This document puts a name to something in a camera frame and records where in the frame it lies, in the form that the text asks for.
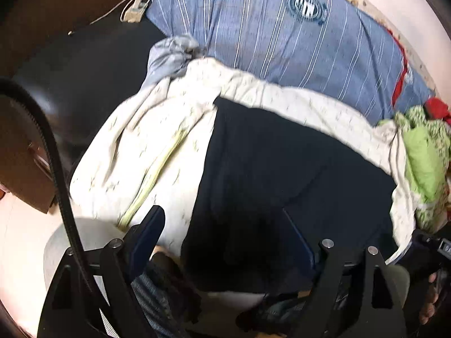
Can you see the floral headboard trim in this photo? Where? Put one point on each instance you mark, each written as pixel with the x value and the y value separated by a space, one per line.
pixel 410 54

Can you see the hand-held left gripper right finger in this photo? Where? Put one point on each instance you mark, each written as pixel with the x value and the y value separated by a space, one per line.
pixel 299 237

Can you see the black nightstand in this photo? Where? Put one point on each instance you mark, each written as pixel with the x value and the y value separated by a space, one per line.
pixel 88 77

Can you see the person's right hand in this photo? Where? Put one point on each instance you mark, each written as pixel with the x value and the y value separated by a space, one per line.
pixel 430 302

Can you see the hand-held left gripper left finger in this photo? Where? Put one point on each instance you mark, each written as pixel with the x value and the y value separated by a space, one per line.
pixel 144 239

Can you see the green patterned cloth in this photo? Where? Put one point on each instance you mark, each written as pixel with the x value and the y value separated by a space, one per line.
pixel 419 155

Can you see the white quilted blanket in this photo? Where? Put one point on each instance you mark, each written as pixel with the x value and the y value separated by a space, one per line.
pixel 141 126

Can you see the brown wooden panel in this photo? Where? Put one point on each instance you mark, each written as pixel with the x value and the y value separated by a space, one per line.
pixel 53 3

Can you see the dark striped mesh fabric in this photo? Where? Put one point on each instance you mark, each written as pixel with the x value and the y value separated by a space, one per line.
pixel 155 299

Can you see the red cloth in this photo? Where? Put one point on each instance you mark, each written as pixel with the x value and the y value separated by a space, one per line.
pixel 438 107

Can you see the grey-blue knotted cloth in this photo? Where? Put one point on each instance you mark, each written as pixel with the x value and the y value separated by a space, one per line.
pixel 165 56

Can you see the blue red-edged pillow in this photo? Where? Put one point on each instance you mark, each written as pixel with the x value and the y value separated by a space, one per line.
pixel 419 88

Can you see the dark navy zip jacket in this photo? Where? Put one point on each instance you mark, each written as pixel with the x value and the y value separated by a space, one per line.
pixel 264 169

